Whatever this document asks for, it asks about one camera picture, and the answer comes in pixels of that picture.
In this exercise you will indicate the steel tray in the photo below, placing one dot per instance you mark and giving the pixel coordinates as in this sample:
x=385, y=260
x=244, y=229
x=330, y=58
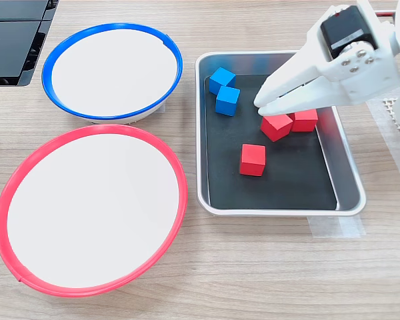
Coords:
x=350, y=196

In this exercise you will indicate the small red cube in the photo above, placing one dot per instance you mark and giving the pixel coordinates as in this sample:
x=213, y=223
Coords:
x=252, y=160
x=305, y=121
x=276, y=128

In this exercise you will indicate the black tray mat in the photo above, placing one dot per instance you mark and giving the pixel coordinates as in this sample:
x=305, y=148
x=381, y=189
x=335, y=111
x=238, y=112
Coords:
x=286, y=186

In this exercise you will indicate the black flat device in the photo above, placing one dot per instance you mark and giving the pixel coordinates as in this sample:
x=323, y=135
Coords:
x=10, y=50
x=16, y=8

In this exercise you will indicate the translucent sheet under base plate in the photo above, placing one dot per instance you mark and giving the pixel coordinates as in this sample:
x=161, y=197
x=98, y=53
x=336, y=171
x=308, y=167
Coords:
x=381, y=133

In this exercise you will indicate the white plate with blue rim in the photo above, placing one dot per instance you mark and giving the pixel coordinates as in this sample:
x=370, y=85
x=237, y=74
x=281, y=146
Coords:
x=113, y=70

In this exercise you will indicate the pale perforated base plate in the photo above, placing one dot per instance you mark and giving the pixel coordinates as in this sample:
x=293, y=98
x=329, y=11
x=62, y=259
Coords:
x=389, y=101

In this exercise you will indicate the white plate with red rim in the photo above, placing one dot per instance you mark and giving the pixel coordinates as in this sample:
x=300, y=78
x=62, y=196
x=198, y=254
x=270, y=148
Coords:
x=93, y=210

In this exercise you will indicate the clear tape strip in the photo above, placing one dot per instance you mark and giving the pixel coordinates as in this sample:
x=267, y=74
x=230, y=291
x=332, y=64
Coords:
x=336, y=226

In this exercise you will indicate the small blue cube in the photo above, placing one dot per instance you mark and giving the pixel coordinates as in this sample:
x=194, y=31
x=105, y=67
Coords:
x=226, y=101
x=221, y=78

